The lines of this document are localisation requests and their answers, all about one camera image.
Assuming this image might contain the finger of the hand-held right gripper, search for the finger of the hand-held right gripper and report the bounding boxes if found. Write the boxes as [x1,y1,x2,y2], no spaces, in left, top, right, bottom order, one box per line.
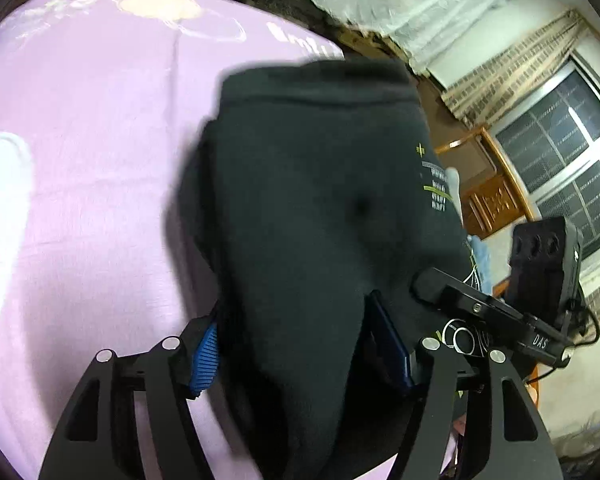
[411,267,451,311]

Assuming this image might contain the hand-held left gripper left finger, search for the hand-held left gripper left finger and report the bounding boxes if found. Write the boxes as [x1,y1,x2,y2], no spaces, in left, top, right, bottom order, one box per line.
[39,317,221,480]

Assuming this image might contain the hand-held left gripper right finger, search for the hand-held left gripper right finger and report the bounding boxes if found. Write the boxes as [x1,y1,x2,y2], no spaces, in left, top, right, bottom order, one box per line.
[365,290,563,480]

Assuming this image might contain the black hoodie with yellow zipper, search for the black hoodie with yellow zipper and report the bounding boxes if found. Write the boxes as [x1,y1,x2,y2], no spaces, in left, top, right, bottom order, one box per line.
[177,57,481,480]

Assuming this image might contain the blue grey towel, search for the blue grey towel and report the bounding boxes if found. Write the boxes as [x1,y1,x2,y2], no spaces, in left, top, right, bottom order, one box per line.
[467,235,495,296]

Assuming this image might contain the brown wooden armchair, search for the brown wooden armchair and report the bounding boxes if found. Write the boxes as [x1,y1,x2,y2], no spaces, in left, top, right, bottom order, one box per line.
[432,127,538,241]

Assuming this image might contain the grey clothing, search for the grey clothing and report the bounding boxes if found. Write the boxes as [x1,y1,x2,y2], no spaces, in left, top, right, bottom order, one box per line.
[445,167,467,221]

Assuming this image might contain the white framed grid window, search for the white framed grid window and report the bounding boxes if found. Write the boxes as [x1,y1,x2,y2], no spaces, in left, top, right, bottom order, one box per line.
[495,55,600,261]

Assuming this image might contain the beige patterned curtain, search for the beige patterned curtain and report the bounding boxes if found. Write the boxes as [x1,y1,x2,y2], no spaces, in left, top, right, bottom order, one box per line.
[442,10,600,321]

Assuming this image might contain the pink printed bed sheet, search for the pink printed bed sheet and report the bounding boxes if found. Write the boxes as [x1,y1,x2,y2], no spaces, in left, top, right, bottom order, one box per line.
[0,0,351,480]

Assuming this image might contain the white lace cloth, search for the white lace cloth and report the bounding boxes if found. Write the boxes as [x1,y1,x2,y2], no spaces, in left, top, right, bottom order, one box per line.
[95,0,511,88]

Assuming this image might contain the black cable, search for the black cable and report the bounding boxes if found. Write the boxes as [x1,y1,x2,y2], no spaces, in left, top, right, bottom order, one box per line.
[567,299,600,348]

